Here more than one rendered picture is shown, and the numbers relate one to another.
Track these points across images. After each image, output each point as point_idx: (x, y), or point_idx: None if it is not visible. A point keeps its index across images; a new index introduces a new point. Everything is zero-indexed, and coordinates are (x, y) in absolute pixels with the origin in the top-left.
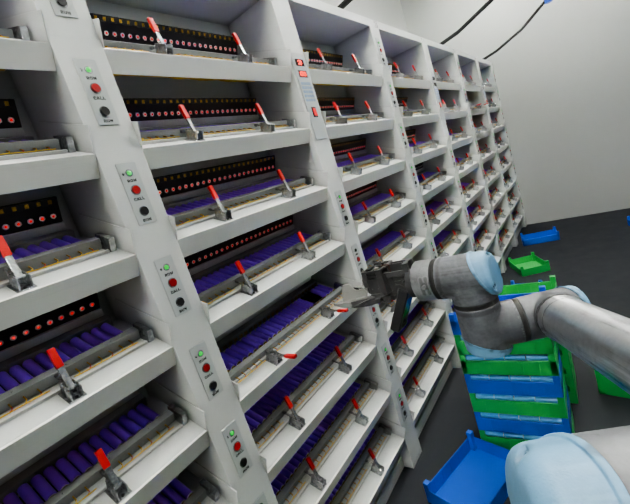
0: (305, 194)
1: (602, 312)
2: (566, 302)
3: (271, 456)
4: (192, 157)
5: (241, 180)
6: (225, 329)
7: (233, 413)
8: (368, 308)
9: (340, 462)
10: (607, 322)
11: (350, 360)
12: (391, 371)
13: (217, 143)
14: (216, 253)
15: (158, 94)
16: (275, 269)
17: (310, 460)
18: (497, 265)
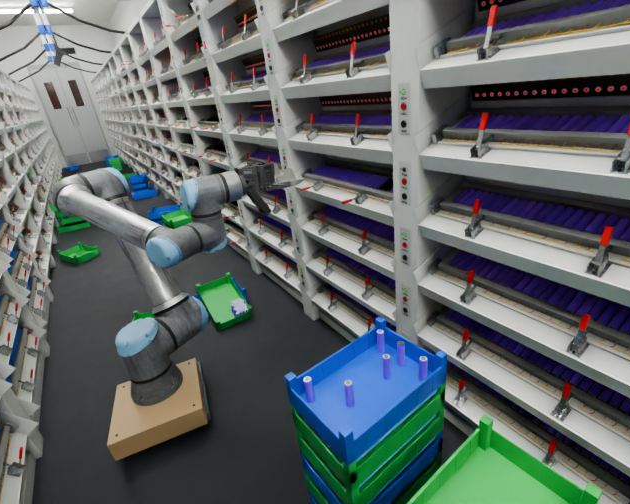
0: (359, 77)
1: (120, 212)
2: (145, 221)
3: (308, 227)
4: (292, 33)
5: (380, 38)
6: (296, 148)
7: (291, 187)
8: (399, 237)
9: (338, 282)
10: (115, 206)
11: (376, 254)
12: (404, 312)
13: (301, 20)
14: (347, 102)
15: None
16: (337, 135)
17: (327, 257)
18: (186, 198)
